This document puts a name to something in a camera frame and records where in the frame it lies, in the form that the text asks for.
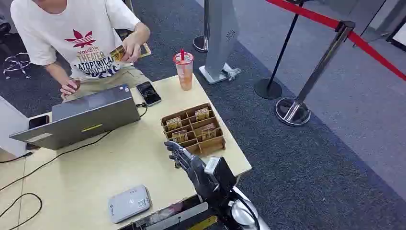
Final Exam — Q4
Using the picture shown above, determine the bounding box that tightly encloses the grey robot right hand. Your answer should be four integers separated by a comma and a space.
164, 140, 223, 207

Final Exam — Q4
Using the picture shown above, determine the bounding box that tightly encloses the gold printed card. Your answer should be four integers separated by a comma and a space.
109, 45, 126, 63

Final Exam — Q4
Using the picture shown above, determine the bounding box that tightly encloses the wooden card box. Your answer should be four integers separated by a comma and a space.
160, 102, 227, 157

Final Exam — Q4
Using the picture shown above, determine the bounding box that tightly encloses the robot torso front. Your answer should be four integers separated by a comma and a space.
120, 194, 223, 230

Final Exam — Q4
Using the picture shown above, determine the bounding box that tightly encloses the grey flat device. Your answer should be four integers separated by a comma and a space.
107, 184, 153, 224

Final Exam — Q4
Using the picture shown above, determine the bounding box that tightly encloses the orange drink cup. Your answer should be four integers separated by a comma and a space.
172, 51, 195, 92

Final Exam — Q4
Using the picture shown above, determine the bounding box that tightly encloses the grey laptop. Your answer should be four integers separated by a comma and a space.
9, 83, 141, 151

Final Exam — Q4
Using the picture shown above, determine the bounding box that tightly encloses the dark board with tan edge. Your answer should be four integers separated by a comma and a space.
114, 28, 153, 59

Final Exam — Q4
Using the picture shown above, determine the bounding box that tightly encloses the grey kiosk stand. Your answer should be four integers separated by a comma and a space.
199, 0, 242, 85

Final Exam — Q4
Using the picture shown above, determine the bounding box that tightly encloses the person's left hand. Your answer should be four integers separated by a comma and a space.
121, 33, 142, 63

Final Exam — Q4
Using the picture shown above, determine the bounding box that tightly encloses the person's hand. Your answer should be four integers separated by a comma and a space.
121, 33, 142, 63
60, 79, 82, 101

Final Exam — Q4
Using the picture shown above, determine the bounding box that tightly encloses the person's right hand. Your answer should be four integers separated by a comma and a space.
60, 79, 82, 101

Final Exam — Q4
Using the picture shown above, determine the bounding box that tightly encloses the black smartphone with pale rim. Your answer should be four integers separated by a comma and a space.
27, 115, 51, 130

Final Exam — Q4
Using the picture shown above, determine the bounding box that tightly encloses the person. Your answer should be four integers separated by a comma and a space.
9, 0, 152, 102

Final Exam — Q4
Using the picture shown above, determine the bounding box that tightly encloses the white cabinet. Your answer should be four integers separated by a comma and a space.
0, 95, 30, 158

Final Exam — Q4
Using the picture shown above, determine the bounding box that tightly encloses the chrome stool base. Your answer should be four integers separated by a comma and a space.
2, 52, 32, 80

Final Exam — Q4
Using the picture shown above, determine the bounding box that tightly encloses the red barrier belt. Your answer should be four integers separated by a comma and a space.
265, 0, 406, 82

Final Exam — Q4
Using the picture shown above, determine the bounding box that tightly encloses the dark framed panel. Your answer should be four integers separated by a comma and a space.
385, 18, 406, 53

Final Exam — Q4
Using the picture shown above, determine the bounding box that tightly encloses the pale and black wrist camera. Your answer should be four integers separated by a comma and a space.
203, 156, 237, 195

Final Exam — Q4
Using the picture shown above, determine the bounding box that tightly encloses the black stanchion post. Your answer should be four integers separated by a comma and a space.
253, 0, 306, 100

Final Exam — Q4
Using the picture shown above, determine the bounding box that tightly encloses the chrome post with round base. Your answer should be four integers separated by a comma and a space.
192, 0, 211, 53

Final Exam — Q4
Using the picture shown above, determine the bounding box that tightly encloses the black laptop cable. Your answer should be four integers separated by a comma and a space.
0, 102, 149, 192

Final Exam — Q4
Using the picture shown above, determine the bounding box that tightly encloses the chrome stanchion post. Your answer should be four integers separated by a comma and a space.
275, 20, 356, 127

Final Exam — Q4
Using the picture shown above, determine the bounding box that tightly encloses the black looped cable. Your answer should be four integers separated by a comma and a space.
0, 193, 44, 230

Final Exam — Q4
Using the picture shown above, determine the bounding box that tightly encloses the black short cable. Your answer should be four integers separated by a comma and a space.
0, 151, 34, 164

